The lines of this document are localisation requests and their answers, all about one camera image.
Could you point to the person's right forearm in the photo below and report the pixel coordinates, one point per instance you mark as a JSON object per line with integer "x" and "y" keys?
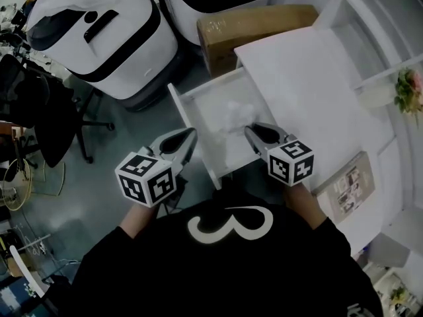
{"x": 304, "y": 206}

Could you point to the white item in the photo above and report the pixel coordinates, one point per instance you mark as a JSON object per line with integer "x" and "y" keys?
{"x": 239, "y": 116}

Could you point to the brown cardboard box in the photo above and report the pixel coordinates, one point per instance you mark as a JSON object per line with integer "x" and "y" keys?
{"x": 231, "y": 31}

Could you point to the person's black shirt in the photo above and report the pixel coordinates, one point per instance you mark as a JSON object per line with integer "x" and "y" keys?
{"x": 215, "y": 269}

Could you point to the white shelf unit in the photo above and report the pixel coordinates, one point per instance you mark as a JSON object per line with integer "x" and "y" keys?
{"x": 380, "y": 28}

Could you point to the person's left forearm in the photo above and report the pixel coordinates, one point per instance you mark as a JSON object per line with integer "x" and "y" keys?
{"x": 137, "y": 220}

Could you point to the grey box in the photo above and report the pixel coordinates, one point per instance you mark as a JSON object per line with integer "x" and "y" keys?
{"x": 390, "y": 249}

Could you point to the pink flower bouquet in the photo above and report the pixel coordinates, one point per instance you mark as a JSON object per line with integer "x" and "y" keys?
{"x": 409, "y": 91}

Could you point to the large white black-trimmed machine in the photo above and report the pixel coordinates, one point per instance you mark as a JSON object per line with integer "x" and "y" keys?
{"x": 215, "y": 2}
{"x": 115, "y": 51}

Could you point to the blue box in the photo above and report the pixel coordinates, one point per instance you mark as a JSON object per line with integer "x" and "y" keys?
{"x": 13, "y": 299}

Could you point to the beige book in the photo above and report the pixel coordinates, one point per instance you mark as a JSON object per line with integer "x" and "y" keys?
{"x": 347, "y": 190}

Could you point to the black office chair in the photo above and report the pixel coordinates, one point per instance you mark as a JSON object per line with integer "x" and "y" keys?
{"x": 39, "y": 111}

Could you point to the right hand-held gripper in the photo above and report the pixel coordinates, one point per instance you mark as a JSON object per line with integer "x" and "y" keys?
{"x": 291, "y": 163}

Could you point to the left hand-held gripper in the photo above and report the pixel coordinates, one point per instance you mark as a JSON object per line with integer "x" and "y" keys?
{"x": 145, "y": 173}

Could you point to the white desk drawer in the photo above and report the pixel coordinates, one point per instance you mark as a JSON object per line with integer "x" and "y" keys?
{"x": 211, "y": 111}

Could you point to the white desk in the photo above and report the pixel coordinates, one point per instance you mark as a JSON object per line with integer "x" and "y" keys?
{"x": 297, "y": 78}

